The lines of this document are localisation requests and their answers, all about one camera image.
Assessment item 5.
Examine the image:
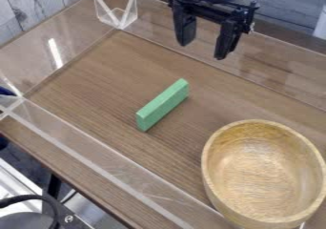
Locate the clear acrylic corner bracket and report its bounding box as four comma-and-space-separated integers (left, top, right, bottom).
93, 0, 137, 30

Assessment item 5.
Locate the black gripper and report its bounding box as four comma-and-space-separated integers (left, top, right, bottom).
169, 0, 259, 60

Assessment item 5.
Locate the brown wooden bowl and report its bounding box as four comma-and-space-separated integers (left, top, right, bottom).
201, 119, 326, 229

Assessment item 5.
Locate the clear acrylic barrier wall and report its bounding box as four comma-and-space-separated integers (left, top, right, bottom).
0, 76, 233, 229

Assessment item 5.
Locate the black cable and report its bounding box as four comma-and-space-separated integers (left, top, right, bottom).
0, 194, 61, 229

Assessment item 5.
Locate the green rectangular block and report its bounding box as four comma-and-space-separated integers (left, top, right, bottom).
135, 78, 189, 132

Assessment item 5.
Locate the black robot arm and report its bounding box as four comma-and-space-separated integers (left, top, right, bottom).
168, 0, 259, 60

